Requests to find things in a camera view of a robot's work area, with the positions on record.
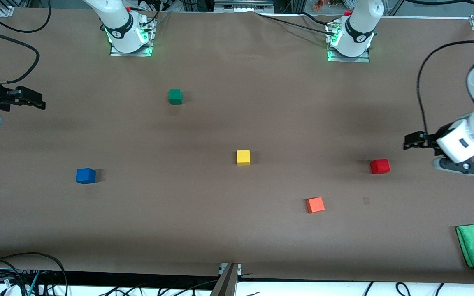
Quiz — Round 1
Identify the black base power cable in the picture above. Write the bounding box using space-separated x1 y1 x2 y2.
256 12 336 35

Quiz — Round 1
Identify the orange wooden cube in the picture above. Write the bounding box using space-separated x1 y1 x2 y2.
306 197 325 214

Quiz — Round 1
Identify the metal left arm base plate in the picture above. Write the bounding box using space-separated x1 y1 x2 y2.
327 23 370 63

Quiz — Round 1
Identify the blue wooden cube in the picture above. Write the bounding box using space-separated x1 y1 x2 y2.
76 168 96 184

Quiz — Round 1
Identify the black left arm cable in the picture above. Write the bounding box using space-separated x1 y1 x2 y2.
417 40 474 136

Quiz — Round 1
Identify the brown paper table cover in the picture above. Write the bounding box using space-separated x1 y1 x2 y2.
0 7 474 284

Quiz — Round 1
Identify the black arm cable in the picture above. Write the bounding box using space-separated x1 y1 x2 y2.
0 0 51 85
417 40 474 136

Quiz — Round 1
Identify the teal cable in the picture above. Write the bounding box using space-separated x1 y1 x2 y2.
26 271 41 296

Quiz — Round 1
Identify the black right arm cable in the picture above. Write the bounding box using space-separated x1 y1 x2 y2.
0 0 51 85

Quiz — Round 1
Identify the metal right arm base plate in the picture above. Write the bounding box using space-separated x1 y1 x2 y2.
109 18 155 57

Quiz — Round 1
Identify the black looped cable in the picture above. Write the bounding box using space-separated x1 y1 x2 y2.
0 252 69 296

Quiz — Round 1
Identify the aluminium profile bracket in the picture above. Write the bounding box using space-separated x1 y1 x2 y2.
210 263 242 296

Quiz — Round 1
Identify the red wooden cube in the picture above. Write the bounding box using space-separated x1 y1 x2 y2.
370 159 390 175

